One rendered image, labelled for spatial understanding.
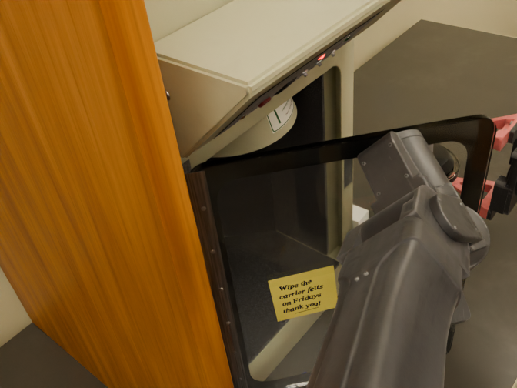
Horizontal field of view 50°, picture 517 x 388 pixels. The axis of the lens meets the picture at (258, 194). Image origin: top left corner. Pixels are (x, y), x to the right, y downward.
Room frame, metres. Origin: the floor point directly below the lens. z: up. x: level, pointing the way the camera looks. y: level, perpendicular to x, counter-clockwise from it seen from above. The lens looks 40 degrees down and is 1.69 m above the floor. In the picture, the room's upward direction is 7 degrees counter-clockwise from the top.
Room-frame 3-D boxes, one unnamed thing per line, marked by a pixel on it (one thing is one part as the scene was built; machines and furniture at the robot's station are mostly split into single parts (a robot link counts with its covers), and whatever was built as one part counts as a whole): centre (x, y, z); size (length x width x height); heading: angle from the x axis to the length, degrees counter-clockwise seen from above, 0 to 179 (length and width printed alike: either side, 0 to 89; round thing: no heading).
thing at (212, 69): (0.49, -0.07, 1.46); 0.32 x 0.11 x 0.10; 136
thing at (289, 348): (0.43, -0.09, 1.19); 0.30 x 0.01 x 0.40; 95
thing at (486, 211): (0.60, -0.32, 1.16); 0.09 x 0.07 x 0.07; 46
